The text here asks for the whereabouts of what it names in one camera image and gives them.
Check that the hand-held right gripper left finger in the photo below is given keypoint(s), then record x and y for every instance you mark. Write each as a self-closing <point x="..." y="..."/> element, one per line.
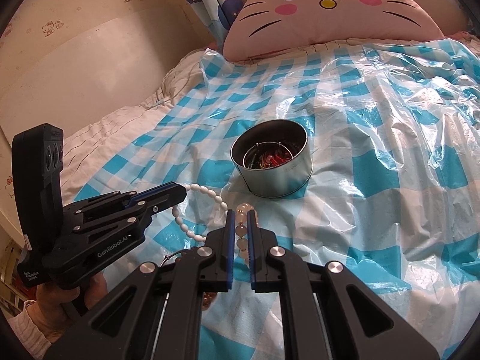
<point x="228" y="247"/>

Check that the round metal tin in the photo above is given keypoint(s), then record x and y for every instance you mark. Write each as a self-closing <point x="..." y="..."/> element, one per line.
<point x="277" y="183"/>

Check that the blue whale print curtain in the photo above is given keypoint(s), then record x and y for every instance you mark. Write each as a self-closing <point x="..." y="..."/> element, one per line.
<point x="225" y="7"/>

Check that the thin silver bangle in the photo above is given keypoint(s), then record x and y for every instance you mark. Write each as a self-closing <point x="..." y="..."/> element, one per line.
<point x="173" y="257"/>

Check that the white bed frame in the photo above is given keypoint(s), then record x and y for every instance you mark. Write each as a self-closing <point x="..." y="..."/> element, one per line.
<point x="9" y="266"/>

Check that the pink cat face pillow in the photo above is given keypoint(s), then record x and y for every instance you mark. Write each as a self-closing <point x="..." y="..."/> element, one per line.
<point x="318" y="26"/>

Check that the person's left hand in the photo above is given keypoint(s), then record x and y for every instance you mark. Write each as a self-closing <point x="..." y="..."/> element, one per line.
<point x="93" y="292"/>

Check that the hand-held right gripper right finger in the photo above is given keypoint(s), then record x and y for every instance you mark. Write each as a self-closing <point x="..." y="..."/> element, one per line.
<point x="252" y="247"/>

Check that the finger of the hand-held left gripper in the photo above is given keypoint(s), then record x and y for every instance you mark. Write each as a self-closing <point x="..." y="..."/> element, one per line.
<point x="165" y="202"/>
<point x="161" y="191"/>

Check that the blue checked plastic sheet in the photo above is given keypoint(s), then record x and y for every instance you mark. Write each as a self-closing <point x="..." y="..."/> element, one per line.
<point x="375" y="195"/>

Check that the white striped duvet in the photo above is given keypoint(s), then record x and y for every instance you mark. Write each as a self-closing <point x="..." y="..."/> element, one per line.
<point x="123" y="131"/>

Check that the person's left forearm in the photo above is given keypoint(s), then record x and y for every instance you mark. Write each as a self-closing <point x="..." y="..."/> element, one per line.
<point x="26" y="326"/>

